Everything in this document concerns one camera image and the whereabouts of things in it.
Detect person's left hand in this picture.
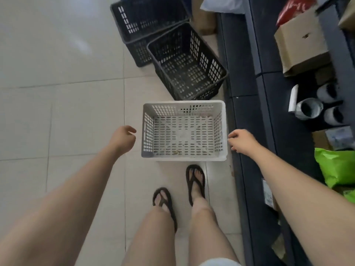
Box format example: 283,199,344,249
108,125,137,156

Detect person's right hand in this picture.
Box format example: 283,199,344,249
227,129,261,156

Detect person's right forearm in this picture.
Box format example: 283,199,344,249
245,144,355,266

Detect person's left forearm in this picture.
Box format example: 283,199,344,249
0,142,124,266

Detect white plastic crate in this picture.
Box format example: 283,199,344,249
141,100,228,162

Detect dark metal shelf rack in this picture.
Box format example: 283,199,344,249
216,0,355,266

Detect black right flip-flop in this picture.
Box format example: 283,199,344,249
185,164,206,207

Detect black flip-flop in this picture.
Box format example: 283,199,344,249
185,164,206,207
152,187,178,233

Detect white paper label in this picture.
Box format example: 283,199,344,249
262,178,275,208

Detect white folded paper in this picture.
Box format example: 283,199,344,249
288,84,299,113

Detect black left flip-flop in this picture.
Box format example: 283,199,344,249
152,187,178,233

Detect black plastic crate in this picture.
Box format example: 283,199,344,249
110,0,192,68
146,22,228,101

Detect person's right leg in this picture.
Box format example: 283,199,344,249
188,167,241,266

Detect person's leg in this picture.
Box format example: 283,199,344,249
188,167,241,266
121,191,178,266

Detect white tape roll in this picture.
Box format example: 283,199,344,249
323,106,346,126
317,83,342,103

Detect green plastic bag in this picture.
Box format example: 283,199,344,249
314,147,355,189

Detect person's left leg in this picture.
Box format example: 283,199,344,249
121,191,178,266

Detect brown cardboard box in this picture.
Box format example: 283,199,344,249
274,5,332,78

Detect white shorts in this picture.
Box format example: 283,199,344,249
199,256,241,266

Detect white plastic bag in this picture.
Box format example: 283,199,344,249
200,0,246,15

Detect red plastic packet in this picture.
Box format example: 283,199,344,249
276,0,317,27

